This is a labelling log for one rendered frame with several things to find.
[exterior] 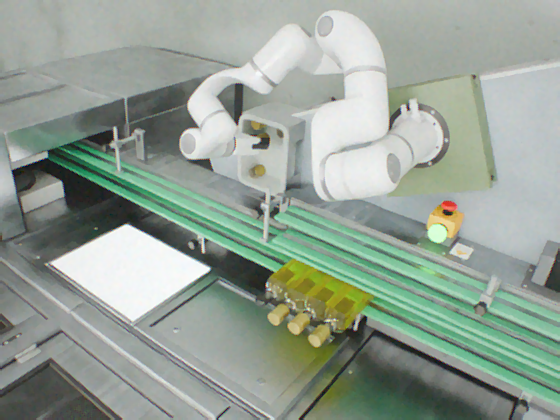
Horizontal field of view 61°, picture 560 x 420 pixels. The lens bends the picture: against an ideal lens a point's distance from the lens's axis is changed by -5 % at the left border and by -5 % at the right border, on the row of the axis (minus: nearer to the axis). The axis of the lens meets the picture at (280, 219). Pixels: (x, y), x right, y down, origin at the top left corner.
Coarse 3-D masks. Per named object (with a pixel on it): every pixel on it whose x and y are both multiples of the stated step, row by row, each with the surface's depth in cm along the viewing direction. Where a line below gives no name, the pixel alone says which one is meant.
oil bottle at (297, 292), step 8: (312, 272) 131; (320, 272) 132; (304, 280) 128; (312, 280) 128; (320, 280) 129; (288, 288) 125; (296, 288) 125; (304, 288) 125; (312, 288) 126; (288, 296) 124; (296, 296) 123; (304, 296) 123; (296, 304) 123
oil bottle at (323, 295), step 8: (328, 280) 128; (336, 280) 128; (320, 288) 125; (328, 288) 125; (336, 288) 125; (344, 288) 127; (312, 296) 122; (320, 296) 122; (328, 296) 122; (336, 296) 124; (304, 304) 122; (312, 304) 120; (320, 304) 120; (328, 304) 121; (320, 312) 120; (320, 320) 122
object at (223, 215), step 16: (80, 144) 190; (96, 160) 178; (112, 160) 179; (128, 176) 169; (144, 176) 170; (160, 192) 160; (176, 192) 162; (192, 192) 162; (192, 208) 153; (208, 208) 154; (224, 208) 154; (224, 224) 147; (240, 224) 147; (256, 224) 147; (256, 240) 141; (272, 240) 140; (336, 272) 129; (368, 288) 124; (400, 304) 120; (432, 320) 116; (480, 336) 111; (512, 352) 107; (544, 368) 103
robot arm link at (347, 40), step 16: (320, 16) 98; (336, 16) 95; (352, 16) 95; (320, 32) 98; (336, 32) 95; (352, 32) 94; (368, 32) 94; (336, 48) 97; (352, 48) 95; (368, 48) 94; (352, 64) 95; (368, 64) 94; (384, 64) 96
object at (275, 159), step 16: (240, 128) 145; (272, 128) 147; (288, 128) 138; (272, 144) 149; (288, 144) 138; (240, 160) 150; (256, 160) 156; (272, 160) 152; (240, 176) 153; (256, 176) 154; (272, 176) 154; (272, 192) 147
